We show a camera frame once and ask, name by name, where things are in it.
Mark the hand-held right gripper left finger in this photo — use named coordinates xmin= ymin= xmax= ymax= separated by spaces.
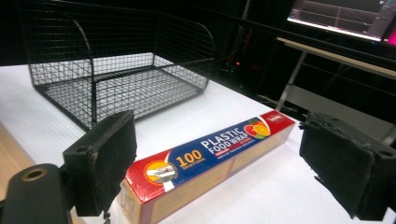
xmin=62 ymin=109 xmax=138 ymax=217

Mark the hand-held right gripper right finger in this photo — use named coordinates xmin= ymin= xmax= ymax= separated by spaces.
xmin=298 ymin=111 xmax=396 ymax=222

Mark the black wire mesh basket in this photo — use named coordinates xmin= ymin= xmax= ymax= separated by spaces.
xmin=17 ymin=0 xmax=217 ymax=132

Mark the long food wrap box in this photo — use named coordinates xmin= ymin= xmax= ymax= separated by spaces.
xmin=117 ymin=109 xmax=296 ymax=224

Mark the computer monitor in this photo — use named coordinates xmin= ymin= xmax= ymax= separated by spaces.
xmin=287 ymin=0 xmax=396 ymax=43

